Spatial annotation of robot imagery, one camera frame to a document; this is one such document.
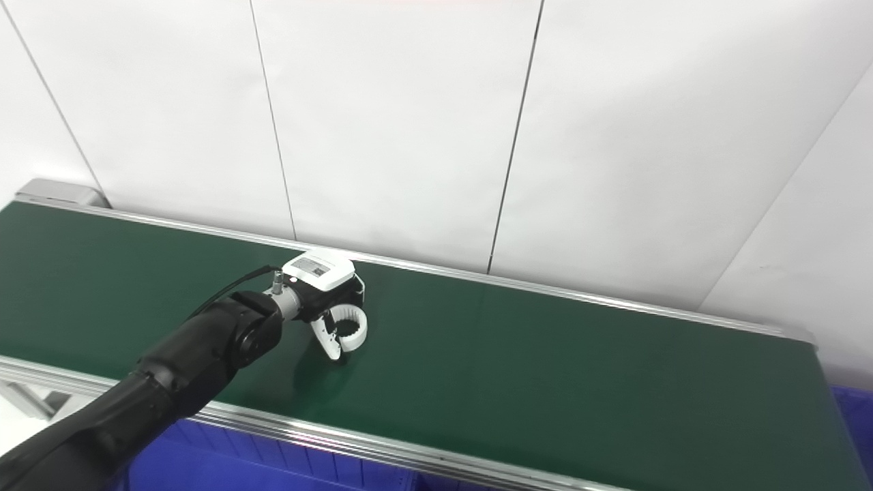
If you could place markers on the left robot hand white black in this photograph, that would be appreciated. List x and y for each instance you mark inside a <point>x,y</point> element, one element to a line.
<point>319,269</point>

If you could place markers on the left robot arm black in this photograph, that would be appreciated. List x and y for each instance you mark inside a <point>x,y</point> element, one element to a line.
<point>170,382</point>

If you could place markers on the blue bin with white parts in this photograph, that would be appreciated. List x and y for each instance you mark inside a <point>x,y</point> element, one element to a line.
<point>259,464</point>

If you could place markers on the empty blue bin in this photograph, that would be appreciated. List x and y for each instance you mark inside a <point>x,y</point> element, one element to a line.
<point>856,436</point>

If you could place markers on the green conveyor belt aluminium frame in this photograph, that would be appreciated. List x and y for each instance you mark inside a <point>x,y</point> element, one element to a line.
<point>545,382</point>

